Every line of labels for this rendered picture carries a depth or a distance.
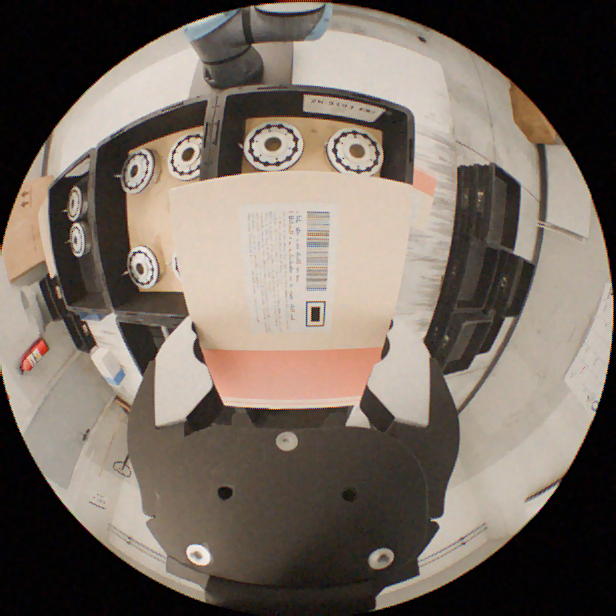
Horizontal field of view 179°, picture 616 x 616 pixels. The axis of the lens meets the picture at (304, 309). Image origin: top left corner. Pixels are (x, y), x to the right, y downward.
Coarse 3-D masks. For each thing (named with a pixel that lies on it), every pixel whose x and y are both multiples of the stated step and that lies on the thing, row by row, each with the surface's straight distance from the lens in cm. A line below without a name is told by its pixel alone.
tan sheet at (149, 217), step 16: (192, 128) 48; (160, 144) 52; (160, 176) 49; (160, 192) 49; (128, 208) 56; (144, 208) 52; (160, 208) 48; (128, 224) 56; (144, 224) 52; (160, 224) 48; (144, 240) 52; (160, 240) 49; (144, 288) 57; (160, 288) 53; (176, 288) 50
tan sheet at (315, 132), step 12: (252, 120) 44; (264, 120) 43; (276, 120) 43; (288, 120) 42; (300, 120) 42; (312, 120) 43; (324, 120) 43; (300, 132) 41; (312, 132) 41; (324, 132) 42; (372, 132) 44; (276, 144) 41; (312, 144) 40; (312, 156) 40; (324, 156) 40; (252, 168) 40; (300, 168) 39; (312, 168) 39; (324, 168) 39
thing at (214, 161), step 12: (276, 84) 35; (288, 84) 35; (300, 84) 35; (228, 96) 36; (336, 96) 35; (348, 96) 35; (360, 96) 36; (372, 96) 36; (216, 108) 35; (396, 108) 37; (216, 120) 34; (408, 120) 37; (216, 132) 33; (408, 132) 36; (216, 144) 34; (408, 144) 35; (216, 156) 32; (408, 156) 34; (216, 168) 31; (408, 168) 34; (408, 180) 33
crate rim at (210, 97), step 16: (208, 96) 38; (160, 112) 42; (208, 112) 36; (128, 128) 46; (208, 128) 34; (208, 144) 33; (96, 160) 53; (208, 160) 32; (96, 176) 52; (96, 208) 51; (96, 224) 50; (96, 240) 51; (112, 304) 53; (176, 320) 40
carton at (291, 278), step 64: (192, 192) 10; (256, 192) 9; (320, 192) 9; (384, 192) 10; (192, 256) 11; (256, 256) 10; (320, 256) 9; (384, 256) 10; (192, 320) 12; (256, 320) 11; (320, 320) 11; (384, 320) 12; (256, 384) 15; (320, 384) 14
